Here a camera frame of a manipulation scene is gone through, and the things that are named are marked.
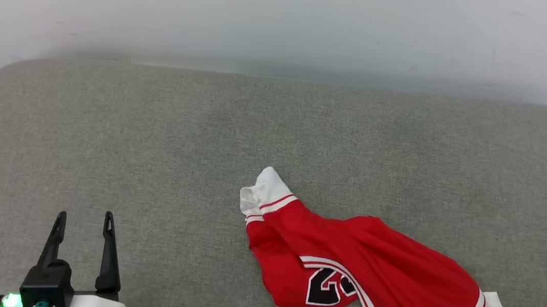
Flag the red and white basketball jersey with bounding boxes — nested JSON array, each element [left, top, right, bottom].
[[227, 163, 547, 307]]

